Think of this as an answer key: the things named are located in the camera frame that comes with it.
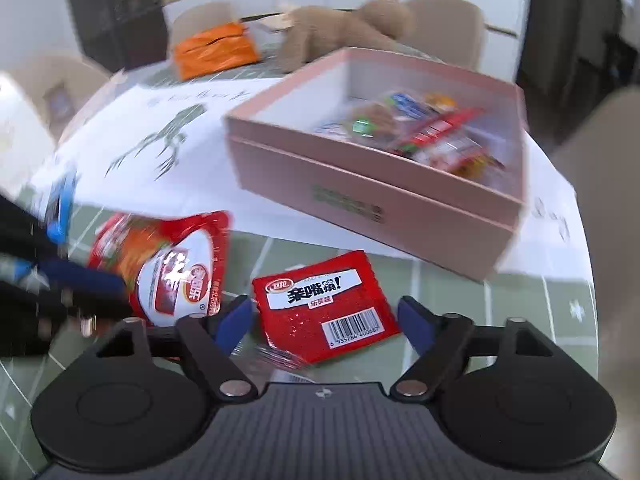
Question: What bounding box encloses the dark glass cabinet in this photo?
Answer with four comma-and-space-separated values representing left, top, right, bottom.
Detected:
62, 0, 168, 73

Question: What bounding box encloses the long red snack packet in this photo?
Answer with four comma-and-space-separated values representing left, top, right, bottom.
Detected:
395, 109, 485, 158

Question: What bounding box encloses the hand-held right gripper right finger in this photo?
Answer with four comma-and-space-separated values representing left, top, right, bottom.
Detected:
390, 295, 557, 402

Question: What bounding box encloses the pink cardboard box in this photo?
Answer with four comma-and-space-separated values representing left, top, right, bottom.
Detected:
222, 46, 530, 283

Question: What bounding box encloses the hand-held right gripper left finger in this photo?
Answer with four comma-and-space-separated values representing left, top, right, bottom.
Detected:
96, 294, 257, 402

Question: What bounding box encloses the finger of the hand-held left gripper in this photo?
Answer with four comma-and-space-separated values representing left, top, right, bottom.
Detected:
0, 167, 79, 261
10, 255, 132, 322

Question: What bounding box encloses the red and white snack packet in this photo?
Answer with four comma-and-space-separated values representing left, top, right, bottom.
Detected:
86, 210, 233, 328

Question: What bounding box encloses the white printed paper mat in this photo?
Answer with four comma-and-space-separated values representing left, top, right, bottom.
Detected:
30, 76, 576, 261

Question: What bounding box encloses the green checked tablecloth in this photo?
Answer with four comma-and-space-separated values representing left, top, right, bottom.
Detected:
0, 42, 601, 461

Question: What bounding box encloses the square red snack packet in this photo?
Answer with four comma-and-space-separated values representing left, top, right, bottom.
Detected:
251, 250, 401, 365

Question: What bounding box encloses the orange paper bag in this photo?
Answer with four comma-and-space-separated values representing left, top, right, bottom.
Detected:
172, 22, 262, 81

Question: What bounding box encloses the brown teddy bear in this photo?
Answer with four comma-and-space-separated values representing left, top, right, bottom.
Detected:
257, 0, 416, 73

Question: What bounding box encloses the pile of mixed snack packets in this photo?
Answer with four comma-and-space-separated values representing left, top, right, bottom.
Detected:
315, 91, 507, 178

